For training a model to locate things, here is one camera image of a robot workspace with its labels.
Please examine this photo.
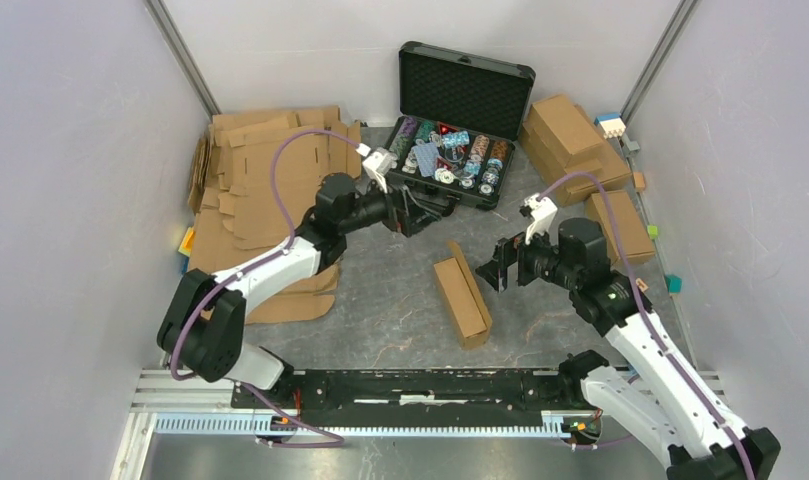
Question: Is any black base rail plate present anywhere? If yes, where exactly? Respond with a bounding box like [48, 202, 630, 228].
[264, 368, 597, 428]

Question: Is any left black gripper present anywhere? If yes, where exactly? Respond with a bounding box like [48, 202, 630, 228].
[338, 170, 439, 237]

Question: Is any small wooden cube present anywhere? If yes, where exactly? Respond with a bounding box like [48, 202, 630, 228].
[632, 172, 647, 192]

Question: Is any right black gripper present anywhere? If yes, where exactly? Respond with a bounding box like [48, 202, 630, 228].
[474, 216, 579, 292]

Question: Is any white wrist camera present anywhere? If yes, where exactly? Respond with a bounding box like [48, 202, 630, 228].
[520, 194, 558, 245]
[355, 143, 398, 194]

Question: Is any orange yellow block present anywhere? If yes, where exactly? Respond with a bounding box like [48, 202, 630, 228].
[177, 227, 195, 257]

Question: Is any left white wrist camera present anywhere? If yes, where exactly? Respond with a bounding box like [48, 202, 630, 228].
[355, 143, 398, 194]

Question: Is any blue white toy block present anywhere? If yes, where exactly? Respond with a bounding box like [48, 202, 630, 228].
[594, 112, 627, 139]

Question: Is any grey small block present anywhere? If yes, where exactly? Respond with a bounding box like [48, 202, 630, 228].
[622, 139, 640, 158]

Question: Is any small folded cardboard box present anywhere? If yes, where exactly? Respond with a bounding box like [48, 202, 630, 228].
[584, 190, 655, 266]

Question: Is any stack of flat cardboard sheets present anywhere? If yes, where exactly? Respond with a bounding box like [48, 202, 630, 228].
[181, 106, 364, 326]

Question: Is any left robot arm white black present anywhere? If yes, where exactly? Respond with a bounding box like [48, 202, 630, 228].
[157, 173, 458, 408]

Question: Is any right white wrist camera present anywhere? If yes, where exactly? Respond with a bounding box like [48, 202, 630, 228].
[520, 194, 558, 245]

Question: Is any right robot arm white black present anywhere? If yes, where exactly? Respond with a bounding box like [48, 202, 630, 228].
[476, 218, 781, 479]

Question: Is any teal cube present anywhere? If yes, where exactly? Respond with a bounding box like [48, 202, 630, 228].
[664, 274, 683, 295]

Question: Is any large folded cardboard box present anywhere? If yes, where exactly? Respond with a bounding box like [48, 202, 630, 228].
[519, 104, 632, 191]

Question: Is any black poker chip case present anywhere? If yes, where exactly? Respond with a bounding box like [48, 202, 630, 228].
[385, 41, 536, 210]

